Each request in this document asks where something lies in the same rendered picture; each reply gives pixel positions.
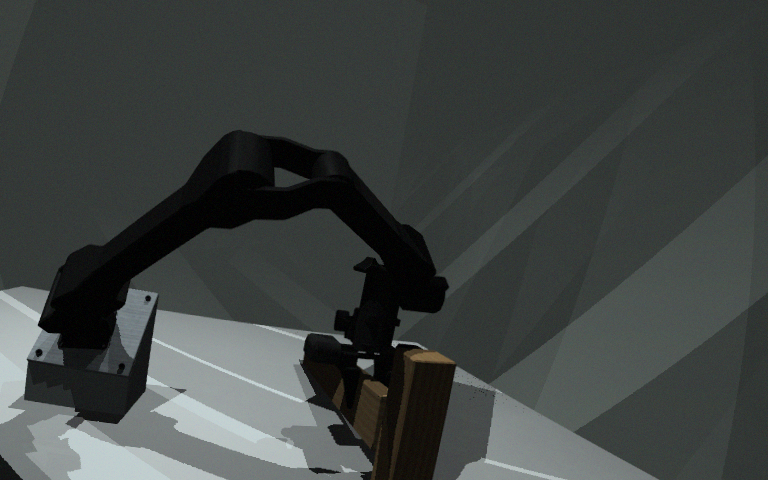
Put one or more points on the dark brown wooden post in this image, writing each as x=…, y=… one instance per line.
x=414, y=414

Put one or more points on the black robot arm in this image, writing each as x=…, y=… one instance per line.
x=234, y=184

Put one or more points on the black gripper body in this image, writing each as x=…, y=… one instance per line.
x=374, y=331

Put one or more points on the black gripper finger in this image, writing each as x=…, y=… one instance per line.
x=381, y=373
x=350, y=377

